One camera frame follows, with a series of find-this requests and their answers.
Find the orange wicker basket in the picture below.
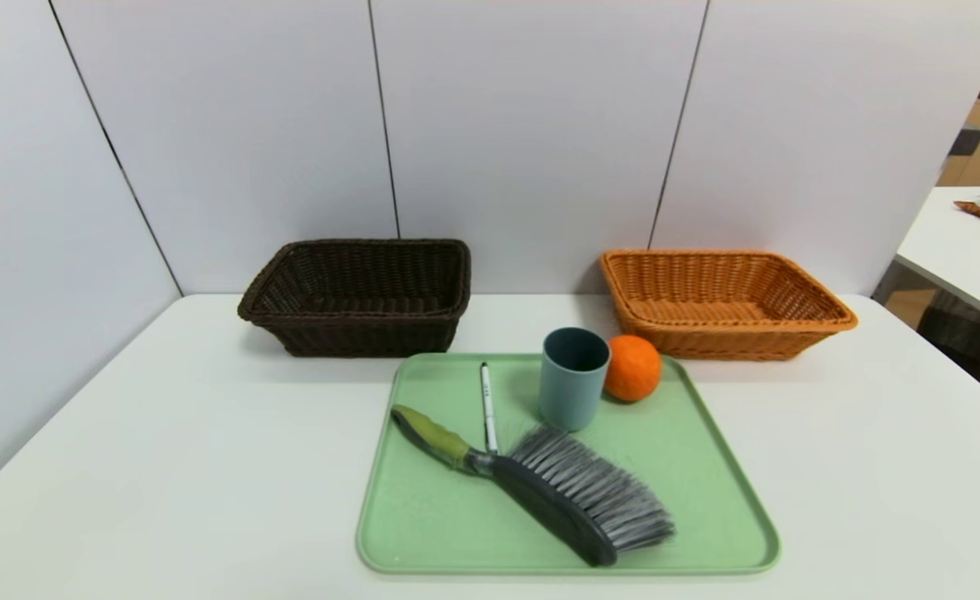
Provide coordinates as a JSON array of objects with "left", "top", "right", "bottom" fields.
[{"left": 599, "top": 249, "right": 859, "bottom": 362}]

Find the dark brown wicker basket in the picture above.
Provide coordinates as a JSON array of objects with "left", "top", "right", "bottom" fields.
[{"left": 237, "top": 238, "right": 472, "bottom": 358}]

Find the white side table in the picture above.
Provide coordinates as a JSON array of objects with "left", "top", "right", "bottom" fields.
[{"left": 896, "top": 185, "right": 980, "bottom": 328}]

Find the green-handled black dust brush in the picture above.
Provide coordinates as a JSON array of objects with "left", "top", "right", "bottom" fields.
[{"left": 390, "top": 404, "right": 676, "bottom": 568}]

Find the light green plastic tray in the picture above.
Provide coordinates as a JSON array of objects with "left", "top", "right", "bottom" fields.
[{"left": 356, "top": 352, "right": 782, "bottom": 576}]

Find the blue-grey plastic cup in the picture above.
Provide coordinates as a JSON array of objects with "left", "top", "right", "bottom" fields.
[{"left": 538, "top": 327, "right": 612, "bottom": 433}]

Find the orange fruit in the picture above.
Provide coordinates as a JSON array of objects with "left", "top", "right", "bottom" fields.
[{"left": 604, "top": 334, "right": 663, "bottom": 403}]

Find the white pen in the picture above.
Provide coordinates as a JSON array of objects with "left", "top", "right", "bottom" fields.
[{"left": 479, "top": 362, "right": 499, "bottom": 456}]

